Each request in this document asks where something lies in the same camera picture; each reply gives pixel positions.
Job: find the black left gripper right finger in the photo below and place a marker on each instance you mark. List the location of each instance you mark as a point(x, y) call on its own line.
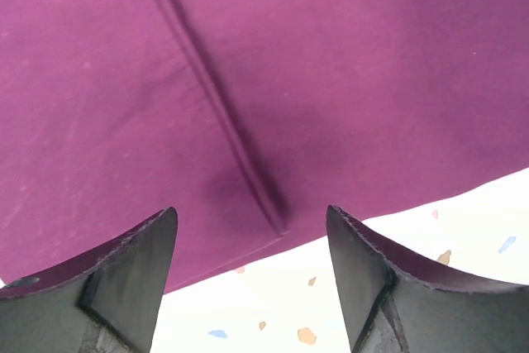
point(396, 300)

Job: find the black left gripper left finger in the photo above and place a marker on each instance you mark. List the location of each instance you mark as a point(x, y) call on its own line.
point(106, 299)

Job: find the purple cloth wrap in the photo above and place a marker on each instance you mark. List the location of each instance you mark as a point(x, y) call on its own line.
point(249, 117)

